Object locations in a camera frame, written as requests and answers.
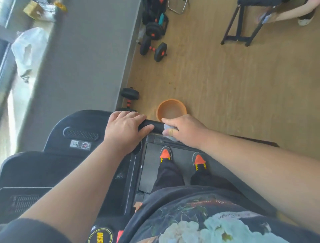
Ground white plastic bag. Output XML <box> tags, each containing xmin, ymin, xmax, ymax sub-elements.
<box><xmin>11</xmin><ymin>27</ymin><xmax>50</xmax><ymax>83</ymax></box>

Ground person's left forearm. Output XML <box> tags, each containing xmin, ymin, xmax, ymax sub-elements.
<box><xmin>19</xmin><ymin>142</ymin><xmax>127</xmax><ymax>243</ymax></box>

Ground yellow cardboard box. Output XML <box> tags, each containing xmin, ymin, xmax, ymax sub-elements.
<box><xmin>23</xmin><ymin>1</ymin><xmax>45</xmax><ymax>20</ymax></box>

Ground person's black floral shirt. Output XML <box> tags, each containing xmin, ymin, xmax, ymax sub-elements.
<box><xmin>0</xmin><ymin>185</ymin><xmax>320</xmax><ymax>243</ymax></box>

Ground orange plastic basin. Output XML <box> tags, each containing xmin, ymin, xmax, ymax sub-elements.
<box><xmin>156</xmin><ymin>99</ymin><xmax>187</xmax><ymax>122</ymax></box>

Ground person's right forearm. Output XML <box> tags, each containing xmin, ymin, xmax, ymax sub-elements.
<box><xmin>199</xmin><ymin>129</ymin><xmax>320</xmax><ymax>235</ymax></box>

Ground person's black trousers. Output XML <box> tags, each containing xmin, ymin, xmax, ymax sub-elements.
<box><xmin>151</xmin><ymin>160</ymin><xmax>239</xmax><ymax>194</ymax></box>

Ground black orange dumbbell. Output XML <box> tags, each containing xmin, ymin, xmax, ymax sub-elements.
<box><xmin>139</xmin><ymin>35</ymin><xmax>168</xmax><ymax>63</ymax></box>
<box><xmin>119</xmin><ymin>87</ymin><xmax>140</xmax><ymax>112</ymax></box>
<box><xmin>145</xmin><ymin>22</ymin><xmax>166</xmax><ymax>41</ymax></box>

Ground person's right orange shoe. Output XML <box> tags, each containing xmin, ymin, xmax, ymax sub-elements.
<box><xmin>192</xmin><ymin>152</ymin><xmax>208</xmax><ymax>172</ymax></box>

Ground black treadmill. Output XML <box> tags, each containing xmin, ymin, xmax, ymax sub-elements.
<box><xmin>0</xmin><ymin>110</ymin><xmax>280</xmax><ymax>243</ymax></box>

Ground metal chair leg frame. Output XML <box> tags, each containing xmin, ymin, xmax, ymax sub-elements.
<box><xmin>167</xmin><ymin>0</ymin><xmax>189</xmax><ymax>15</ymax></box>

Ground person's left orange shoe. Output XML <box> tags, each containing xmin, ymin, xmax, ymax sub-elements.
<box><xmin>159</xmin><ymin>146</ymin><xmax>173</xmax><ymax>164</ymax></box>

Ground black folding stand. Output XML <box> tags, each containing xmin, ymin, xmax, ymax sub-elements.
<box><xmin>220</xmin><ymin>0</ymin><xmax>284</xmax><ymax>47</ymax></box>

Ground light blue cleaning cloth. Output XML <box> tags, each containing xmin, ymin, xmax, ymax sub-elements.
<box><xmin>162</xmin><ymin>125</ymin><xmax>179</xmax><ymax>142</ymax></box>

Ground person's right hand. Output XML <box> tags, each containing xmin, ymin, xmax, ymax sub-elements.
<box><xmin>162</xmin><ymin>114</ymin><xmax>210</xmax><ymax>151</ymax></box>

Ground person's orange shoe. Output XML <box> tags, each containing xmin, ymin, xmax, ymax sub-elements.
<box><xmin>192</xmin><ymin>152</ymin><xmax>208</xmax><ymax>172</ymax></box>
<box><xmin>159</xmin><ymin>146</ymin><xmax>173</xmax><ymax>164</ymax></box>

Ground person's left hand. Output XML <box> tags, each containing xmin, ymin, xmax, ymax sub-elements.
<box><xmin>104</xmin><ymin>111</ymin><xmax>155</xmax><ymax>157</ymax></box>

